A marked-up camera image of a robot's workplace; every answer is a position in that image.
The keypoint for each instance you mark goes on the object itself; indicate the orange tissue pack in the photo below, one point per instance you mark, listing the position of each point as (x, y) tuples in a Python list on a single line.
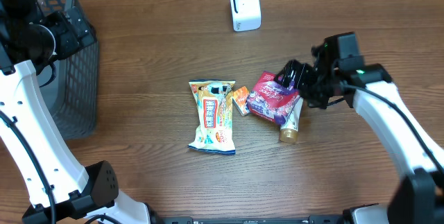
[(240, 100)]

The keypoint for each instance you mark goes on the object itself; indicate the yellow snack bag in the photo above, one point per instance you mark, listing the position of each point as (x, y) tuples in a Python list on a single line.
[(214, 105)]

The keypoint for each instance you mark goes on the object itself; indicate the red purple pad package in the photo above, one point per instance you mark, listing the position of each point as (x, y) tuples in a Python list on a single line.
[(270, 100)]

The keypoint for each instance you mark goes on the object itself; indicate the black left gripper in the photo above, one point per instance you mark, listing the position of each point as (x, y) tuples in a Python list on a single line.
[(60, 23)]

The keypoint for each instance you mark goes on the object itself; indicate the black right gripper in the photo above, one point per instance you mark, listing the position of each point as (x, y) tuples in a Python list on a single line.
[(301, 81)]

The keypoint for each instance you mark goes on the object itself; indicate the grey plastic shopping basket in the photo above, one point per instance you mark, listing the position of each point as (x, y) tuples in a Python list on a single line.
[(71, 96)]

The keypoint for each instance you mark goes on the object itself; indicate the white barcode scanner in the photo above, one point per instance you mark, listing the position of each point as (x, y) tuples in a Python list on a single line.
[(246, 15)]

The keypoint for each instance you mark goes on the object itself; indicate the white Pantene tube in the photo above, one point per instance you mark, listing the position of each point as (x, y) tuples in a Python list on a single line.
[(289, 131)]

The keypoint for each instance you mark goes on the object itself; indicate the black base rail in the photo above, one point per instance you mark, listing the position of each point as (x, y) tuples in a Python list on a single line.
[(313, 219)]

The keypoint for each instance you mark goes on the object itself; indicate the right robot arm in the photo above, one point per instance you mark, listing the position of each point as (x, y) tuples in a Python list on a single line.
[(339, 70)]

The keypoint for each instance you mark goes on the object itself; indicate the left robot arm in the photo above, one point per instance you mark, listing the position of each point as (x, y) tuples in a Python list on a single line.
[(58, 185)]

